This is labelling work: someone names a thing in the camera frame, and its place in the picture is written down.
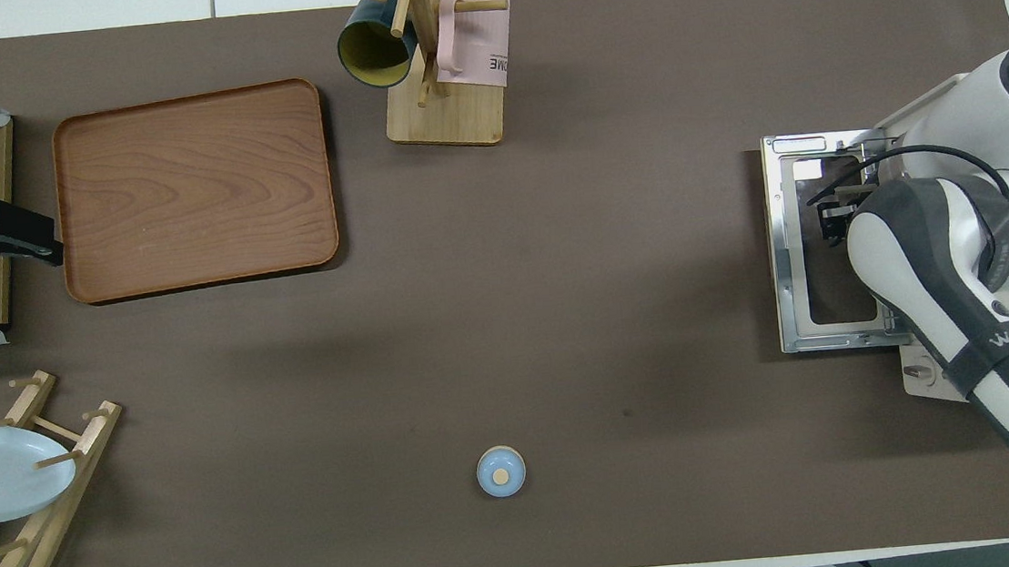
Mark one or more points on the pink mug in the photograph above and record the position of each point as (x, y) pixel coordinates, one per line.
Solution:
(475, 48)

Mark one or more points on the wooden mug tree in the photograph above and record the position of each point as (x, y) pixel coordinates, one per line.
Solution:
(446, 119)

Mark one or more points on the white toaster oven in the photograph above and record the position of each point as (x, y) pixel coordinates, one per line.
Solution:
(925, 388)

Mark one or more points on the brown wooden tray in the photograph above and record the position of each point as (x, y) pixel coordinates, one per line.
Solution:
(195, 192)

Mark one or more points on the brown table mat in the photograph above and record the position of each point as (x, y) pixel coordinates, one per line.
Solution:
(560, 297)

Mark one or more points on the dark blue mug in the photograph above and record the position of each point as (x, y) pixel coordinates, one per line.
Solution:
(370, 53)

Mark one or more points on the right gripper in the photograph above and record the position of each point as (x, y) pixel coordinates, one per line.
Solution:
(835, 220)

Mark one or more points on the grey oven knob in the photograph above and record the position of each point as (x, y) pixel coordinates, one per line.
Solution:
(919, 371)

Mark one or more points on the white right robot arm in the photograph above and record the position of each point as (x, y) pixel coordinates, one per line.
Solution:
(945, 309)

